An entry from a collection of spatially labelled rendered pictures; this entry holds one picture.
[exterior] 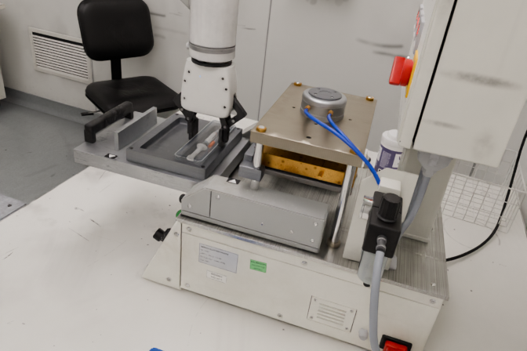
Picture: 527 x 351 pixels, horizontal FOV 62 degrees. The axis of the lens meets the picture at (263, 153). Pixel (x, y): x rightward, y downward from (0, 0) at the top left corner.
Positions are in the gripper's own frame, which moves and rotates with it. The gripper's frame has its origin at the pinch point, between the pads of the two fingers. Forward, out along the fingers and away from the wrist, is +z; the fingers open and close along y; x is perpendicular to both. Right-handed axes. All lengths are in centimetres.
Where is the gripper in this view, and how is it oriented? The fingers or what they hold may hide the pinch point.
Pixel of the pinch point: (208, 133)
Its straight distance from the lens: 88.5
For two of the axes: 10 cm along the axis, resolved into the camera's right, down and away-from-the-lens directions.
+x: 3.0, -4.2, 8.5
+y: 9.5, 2.3, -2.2
